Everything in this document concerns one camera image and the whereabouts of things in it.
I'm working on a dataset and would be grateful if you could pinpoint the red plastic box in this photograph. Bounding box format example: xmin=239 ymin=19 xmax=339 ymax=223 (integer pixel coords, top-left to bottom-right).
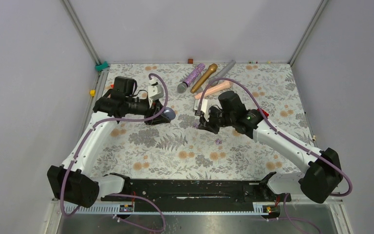
xmin=258 ymin=109 xmax=269 ymax=118

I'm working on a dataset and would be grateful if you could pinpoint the blue-grey earbud case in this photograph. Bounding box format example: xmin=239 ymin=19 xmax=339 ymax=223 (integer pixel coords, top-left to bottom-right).
xmin=163 ymin=107 xmax=176 ymax=120

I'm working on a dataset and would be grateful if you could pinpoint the floral patterned table mat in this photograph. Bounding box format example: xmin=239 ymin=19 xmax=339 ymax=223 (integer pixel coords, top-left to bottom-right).
xmin=91 ymin=63 xmax=314 ymax=180

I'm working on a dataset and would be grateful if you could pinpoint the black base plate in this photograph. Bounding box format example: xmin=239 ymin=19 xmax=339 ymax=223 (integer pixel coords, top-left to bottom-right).
xmin=101 ymin=179 xmax=292 ymax=213

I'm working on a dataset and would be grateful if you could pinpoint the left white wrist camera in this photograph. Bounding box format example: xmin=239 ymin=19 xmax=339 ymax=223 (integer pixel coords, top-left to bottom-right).
xmin=147 ymin=79 xmax=164 ymax=107

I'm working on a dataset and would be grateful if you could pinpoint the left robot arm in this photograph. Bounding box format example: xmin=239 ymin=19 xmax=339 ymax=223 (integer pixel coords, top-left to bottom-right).
xmin=47 ymin=73 xmax=174 ymax=208

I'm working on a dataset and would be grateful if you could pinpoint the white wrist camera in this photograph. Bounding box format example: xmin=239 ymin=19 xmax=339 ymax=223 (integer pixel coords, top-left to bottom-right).
xmin=147 ymin=79 xmax=164 ymax=107
xmin=193 ymin=99 xmax=209 ymax=117

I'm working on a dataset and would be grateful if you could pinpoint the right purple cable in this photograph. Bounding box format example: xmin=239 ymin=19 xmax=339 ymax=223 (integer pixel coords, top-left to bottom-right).
xmin=198 ymin=78 xmax=353 ymax=197

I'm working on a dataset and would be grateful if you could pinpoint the grey microphone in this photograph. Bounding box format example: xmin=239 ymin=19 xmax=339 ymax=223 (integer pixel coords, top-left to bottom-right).
xmin=209 ymin=60 xmax=236 ymax=81

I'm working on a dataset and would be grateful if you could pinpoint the teal corner clamp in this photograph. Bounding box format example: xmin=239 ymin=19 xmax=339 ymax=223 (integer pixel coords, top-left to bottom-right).
xmin=94 ymin=61 xmax=110 ymax=72

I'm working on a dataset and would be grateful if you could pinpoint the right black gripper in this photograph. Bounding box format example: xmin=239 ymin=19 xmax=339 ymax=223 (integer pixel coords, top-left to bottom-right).
xmin=198 ymin=107 xmax=235 ymax=134

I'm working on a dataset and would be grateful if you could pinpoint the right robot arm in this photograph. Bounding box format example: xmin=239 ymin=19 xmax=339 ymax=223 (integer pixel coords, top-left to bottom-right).
xmin=193 ymin=91 xmax=342 ymax=203

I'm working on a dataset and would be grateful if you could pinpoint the pink microphone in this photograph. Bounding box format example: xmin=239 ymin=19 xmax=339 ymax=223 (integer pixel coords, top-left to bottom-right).
xmin=194 ymin=80 xmax=232 ymax=100

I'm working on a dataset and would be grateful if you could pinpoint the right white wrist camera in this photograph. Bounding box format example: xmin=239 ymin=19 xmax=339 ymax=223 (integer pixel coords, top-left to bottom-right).
xmin=193 ymin=99 xmax=209 ymax=117

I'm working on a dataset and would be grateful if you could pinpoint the gold microphone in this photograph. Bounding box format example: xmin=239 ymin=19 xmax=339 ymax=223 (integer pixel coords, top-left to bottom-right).
xmin=190 ymin=63 xmax=218 ymax=94

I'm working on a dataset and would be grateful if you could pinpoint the purple glitter microphone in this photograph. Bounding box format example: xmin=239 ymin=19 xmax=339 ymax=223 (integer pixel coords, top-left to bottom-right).
xmin=177 ymin=63 xmax=205 ymax=94

